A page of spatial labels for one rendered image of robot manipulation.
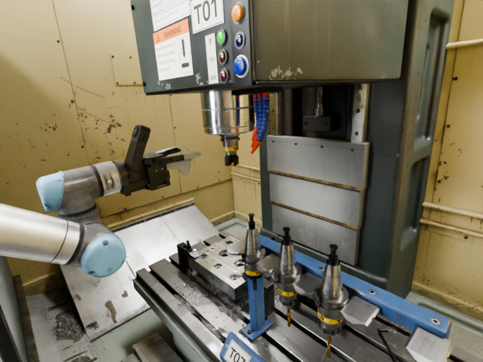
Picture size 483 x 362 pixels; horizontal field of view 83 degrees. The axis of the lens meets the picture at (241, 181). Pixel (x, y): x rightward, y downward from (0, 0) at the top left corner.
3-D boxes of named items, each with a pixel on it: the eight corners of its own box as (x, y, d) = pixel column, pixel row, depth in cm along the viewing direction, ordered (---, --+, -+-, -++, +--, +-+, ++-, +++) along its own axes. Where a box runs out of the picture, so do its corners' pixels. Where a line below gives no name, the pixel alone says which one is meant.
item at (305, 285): (308, 301, 55) (308, 297, 54) (287, 288, 58) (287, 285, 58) (328, 284, 59) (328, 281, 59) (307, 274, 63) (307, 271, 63)
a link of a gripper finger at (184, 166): (203, 170, 75) (169, 176, 73) (200, 149, 74) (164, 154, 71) (205, 173, 73) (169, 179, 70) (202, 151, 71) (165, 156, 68)
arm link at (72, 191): (44, 210, 60) (31, 174, 58) (97, 195, 67) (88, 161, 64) (50, 221, 55) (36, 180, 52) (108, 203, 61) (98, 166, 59)
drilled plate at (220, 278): (235, 300, 94) (233, 288, 92) (189, 266, 114) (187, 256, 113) (279, 271, 108) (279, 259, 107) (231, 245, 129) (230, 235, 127)
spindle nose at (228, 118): (265, 128, 86) (264, 88, 83) (231, 136, 75) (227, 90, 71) (228, 127, 96) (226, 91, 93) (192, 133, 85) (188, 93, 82)
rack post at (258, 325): (252, 342, 82) (247, 256, 73) (240, 332, 86) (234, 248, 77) (274, 323, 88) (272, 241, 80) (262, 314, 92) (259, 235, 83)
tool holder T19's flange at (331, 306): (353, 302, 55) (354, 291, 54) (337, 319, 51) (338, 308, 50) (325, 287, 59) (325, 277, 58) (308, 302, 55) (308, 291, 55)
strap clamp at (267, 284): (268, 316, 92) (267, 277, 87) (241, 296, 101) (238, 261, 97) (274, 310, 94) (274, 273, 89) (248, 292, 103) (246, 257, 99)
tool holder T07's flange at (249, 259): (270, 260, 70) (270, 251, 69) (252, 270, 67) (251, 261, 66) (254, 250, 75) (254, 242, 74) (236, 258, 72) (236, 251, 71)
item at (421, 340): (440, 378, 39) (441, 373, 39) (399, 354, 43) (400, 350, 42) (453, 347, 43) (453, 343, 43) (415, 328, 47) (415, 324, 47)
